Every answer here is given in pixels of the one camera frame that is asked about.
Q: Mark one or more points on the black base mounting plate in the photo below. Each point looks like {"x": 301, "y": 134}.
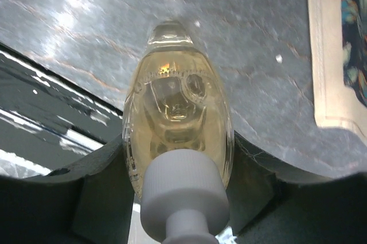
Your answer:
{"x": 47, "y": 122}

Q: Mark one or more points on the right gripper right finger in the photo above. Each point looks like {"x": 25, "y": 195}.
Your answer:
{"x": 272, "y": 202}

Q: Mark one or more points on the cream canvas tote bag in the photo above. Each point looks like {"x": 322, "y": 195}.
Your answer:
{"x": 335, "y": 104}

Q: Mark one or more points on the amber liquid clear bottle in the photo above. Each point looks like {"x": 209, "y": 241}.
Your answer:
{"x": 179, "y": 140}

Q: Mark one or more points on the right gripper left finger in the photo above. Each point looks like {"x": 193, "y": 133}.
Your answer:
{"x": 88, "y": 201}

